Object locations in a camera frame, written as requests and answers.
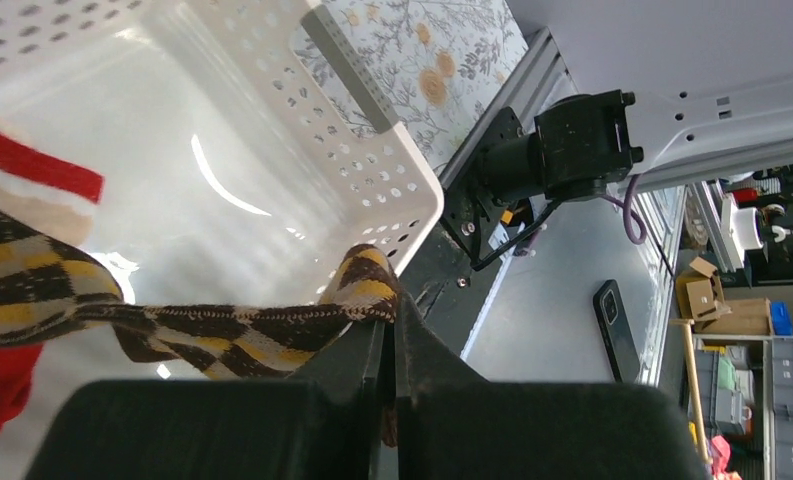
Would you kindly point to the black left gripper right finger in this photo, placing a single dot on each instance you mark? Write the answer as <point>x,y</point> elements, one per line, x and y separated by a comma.
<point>452,423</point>

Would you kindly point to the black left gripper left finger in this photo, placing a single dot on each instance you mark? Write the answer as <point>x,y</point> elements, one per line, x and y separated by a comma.
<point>320,423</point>

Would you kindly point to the white plastic basket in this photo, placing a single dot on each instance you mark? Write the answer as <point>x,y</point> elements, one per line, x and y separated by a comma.
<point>243,148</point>

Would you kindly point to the brown yellow argyle sock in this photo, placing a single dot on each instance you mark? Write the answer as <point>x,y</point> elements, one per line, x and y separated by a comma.
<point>49,289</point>

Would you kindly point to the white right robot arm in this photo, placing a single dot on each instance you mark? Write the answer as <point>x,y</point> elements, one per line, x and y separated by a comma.
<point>584,143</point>

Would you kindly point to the black smartphone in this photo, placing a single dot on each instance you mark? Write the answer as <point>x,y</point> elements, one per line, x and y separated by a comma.
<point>616,332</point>

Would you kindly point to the cardboard box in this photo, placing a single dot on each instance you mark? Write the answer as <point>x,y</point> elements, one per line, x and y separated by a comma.
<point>701,298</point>

